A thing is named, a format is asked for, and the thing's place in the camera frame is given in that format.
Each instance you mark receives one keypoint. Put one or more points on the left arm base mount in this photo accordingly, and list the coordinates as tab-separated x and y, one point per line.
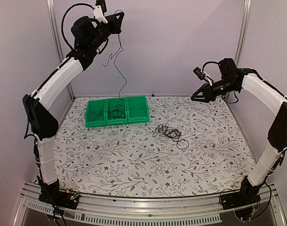
52	194

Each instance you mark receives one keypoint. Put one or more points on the floral patterned table mat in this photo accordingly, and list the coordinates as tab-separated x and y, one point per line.
187	148

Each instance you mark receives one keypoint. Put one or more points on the front aluminium rail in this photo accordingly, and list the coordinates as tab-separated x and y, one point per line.
100	210

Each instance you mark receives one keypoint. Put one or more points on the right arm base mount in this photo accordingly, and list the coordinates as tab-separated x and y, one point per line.
243	199

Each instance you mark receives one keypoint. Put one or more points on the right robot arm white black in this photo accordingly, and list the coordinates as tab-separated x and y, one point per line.
234	79

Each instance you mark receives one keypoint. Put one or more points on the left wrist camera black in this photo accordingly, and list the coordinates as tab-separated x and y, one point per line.
102	5

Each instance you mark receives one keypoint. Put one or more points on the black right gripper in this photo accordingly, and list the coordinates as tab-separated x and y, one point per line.
207	92

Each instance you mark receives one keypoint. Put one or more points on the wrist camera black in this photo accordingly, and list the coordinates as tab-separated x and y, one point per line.
198	72
102	5

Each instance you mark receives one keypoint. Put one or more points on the green three-compartment plastic bin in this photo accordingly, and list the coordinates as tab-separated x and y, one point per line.
117	111

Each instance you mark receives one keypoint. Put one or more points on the left aluminium frame post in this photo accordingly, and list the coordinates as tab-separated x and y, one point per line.
54	29

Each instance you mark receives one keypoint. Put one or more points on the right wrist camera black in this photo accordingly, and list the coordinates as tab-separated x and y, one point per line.
198	72

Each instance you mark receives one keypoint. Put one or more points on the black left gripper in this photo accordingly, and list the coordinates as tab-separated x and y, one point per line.
116	25

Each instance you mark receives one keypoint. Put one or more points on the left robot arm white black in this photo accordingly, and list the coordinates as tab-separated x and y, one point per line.
91	36

